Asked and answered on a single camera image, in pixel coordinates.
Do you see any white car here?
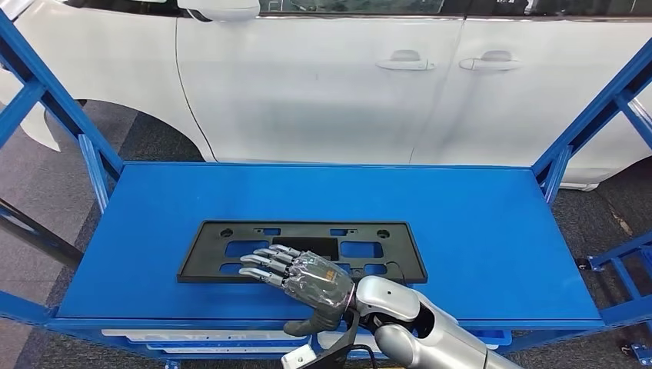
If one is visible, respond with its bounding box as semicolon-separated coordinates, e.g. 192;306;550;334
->
0;0;652;192

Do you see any black camera cable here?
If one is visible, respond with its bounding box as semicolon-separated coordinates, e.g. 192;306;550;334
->
348;344;380;369

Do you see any translucent white plastic bin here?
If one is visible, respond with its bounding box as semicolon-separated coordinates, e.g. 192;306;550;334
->
101;329;295;343

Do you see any white car door handle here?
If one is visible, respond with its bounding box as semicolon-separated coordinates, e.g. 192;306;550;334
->
458;49;522;71
375;49;437;71

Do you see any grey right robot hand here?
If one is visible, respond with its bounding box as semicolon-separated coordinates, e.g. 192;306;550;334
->
238;244;356;338

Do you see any white car side mirror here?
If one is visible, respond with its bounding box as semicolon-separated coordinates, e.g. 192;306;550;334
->
177;0;261;23

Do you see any black plastic plate bracket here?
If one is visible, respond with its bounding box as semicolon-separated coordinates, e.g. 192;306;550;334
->
176;220;429;285

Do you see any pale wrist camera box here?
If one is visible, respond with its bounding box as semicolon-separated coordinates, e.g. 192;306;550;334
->
280;344;318;369

